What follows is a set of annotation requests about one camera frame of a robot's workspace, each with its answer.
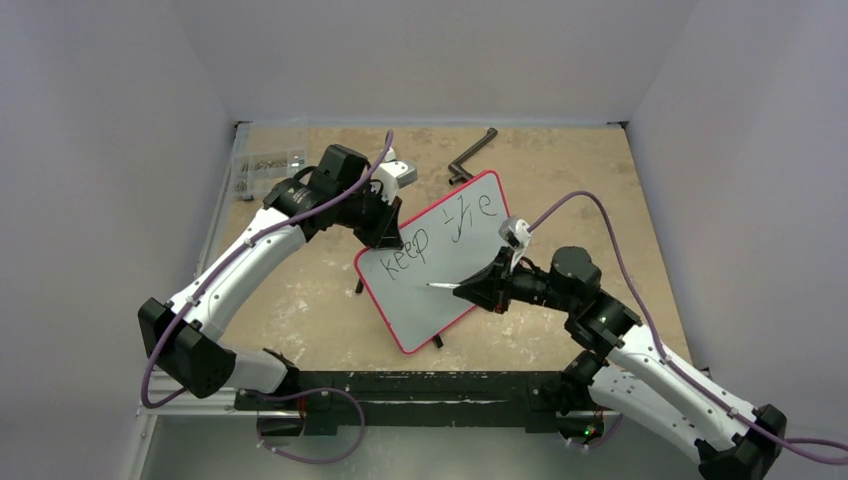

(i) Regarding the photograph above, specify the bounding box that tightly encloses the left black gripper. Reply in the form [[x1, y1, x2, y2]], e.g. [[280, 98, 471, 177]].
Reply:
[[336, 184, 402, 250]]

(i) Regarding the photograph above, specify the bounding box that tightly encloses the black white marker pen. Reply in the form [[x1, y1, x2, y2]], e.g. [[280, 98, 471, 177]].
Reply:
[[426, 282, 460, 290]]

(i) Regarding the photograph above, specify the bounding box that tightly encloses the red framed whiteboard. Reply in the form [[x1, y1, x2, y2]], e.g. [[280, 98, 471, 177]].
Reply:
[[354, 170, 510, 354]]

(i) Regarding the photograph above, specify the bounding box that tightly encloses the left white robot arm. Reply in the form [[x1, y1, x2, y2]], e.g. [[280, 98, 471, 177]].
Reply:
[[138, 144, 418, 409]]

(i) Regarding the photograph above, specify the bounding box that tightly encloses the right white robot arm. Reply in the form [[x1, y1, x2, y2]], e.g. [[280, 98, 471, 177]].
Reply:
[[452, 246, 787, 479]]

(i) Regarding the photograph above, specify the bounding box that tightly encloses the clear plastic screw box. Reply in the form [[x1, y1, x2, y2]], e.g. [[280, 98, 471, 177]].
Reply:
[[230, 149, 308, 201]]

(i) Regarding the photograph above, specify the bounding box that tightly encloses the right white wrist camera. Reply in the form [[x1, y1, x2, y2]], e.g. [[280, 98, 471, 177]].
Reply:
[[498, 216, 532, 271]]

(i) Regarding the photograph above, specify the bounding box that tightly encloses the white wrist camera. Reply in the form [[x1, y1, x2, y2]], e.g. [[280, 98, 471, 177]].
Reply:
[[498, 216, 532, 271], [372, 147, 418, 204]]

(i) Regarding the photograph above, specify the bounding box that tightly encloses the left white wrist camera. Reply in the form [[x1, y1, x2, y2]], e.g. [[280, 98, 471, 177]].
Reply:
[[372, 147, 418, 204]]

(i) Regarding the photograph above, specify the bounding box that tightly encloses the black crank handle tool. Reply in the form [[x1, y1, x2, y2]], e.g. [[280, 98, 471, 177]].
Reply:
[[447, 127, 499, 186]]

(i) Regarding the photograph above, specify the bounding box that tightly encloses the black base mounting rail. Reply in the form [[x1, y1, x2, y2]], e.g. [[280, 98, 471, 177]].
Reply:
[[235, 371, 605, 441]]

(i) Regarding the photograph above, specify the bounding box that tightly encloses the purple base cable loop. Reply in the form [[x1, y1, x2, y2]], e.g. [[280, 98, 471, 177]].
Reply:
[[256, 386, 367, 464]]

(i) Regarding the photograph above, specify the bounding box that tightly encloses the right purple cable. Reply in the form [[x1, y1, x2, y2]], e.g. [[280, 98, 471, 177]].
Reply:
[[526, 191, 848, 466]]

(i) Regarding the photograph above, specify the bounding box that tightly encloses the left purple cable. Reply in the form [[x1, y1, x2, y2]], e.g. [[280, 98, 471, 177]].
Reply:
[[139, 129, 395, 410]]

